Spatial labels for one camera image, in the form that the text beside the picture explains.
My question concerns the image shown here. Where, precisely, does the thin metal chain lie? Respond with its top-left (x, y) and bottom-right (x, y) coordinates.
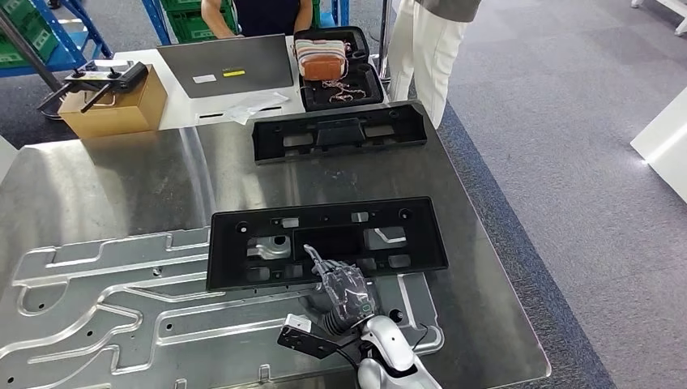
top-left (321, 79), bottom-right (369, 104)

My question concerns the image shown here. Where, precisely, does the black foam-lined case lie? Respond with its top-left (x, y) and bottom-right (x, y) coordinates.
top-left (293, 25), bottom-right (386, 113)

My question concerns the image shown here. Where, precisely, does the black remote controller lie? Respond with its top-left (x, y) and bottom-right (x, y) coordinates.
top-left (37, 60), bottom-right (150, 113)

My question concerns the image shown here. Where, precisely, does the person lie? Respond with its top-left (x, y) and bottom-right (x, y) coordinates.
top-left (386, 0), bottom-right (483, 129)
top-left (201, 0), bottom-right (314, 40)

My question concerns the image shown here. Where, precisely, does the grey slanted pole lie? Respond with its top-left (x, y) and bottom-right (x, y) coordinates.
top-left (0, 11), bottom-right (68, 122)

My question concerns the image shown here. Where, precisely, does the grey laptop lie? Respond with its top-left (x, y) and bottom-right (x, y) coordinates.
top-left (156, 33), bottom-right (295, 100)

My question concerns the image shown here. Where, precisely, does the black plastic plate frame part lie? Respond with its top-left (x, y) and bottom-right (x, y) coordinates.
top-left (206, 196), bottom-right (450, 293)
top-left (250, 101), bottom-right (429, 165)

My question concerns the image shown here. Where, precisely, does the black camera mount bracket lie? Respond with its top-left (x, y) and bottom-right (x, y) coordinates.
top-left (277, 323), bottom-right (361, 361)

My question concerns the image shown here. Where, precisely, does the shiny metal pole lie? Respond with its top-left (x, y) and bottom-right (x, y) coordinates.
top-left (377, 0), bottom-right (394, 82)

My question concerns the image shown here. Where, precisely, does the black camera cable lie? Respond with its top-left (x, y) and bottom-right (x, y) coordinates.
top-left (332, 346), bottom-right (361, 371)

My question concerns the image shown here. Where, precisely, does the white flat board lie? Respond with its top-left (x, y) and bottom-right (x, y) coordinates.
top-left (630, 88), bottom-right (687, 205)

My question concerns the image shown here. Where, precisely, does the striped orange pouch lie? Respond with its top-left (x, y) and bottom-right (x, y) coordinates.
top-left (295, 38), bottom-right (349, 82)

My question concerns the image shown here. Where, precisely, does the silver grooved metal panel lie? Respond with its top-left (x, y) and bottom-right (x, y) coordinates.
top-left (0, 225), bottom-right (446, 389)

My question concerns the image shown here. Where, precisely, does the green plastic crate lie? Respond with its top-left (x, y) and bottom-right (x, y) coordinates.
top-left (160, 0), bottom-right (240, 44)
top-left (0, 0), bottom-right (60, 69)

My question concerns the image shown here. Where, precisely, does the clear plastic sheet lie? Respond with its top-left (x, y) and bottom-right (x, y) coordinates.
top-left (221, 91), bottom-right (291, 126)

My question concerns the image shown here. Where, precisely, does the brown cardboard box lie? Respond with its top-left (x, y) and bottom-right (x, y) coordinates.
top-left (57, 64), bottom-right (169, 141)

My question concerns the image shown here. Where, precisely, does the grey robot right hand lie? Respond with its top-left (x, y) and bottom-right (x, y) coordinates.
top-left (303, 244), bottom-right (379, 337)

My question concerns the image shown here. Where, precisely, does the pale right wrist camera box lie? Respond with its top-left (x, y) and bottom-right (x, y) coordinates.
top-left (283, 314), bottom-right (314, 335)

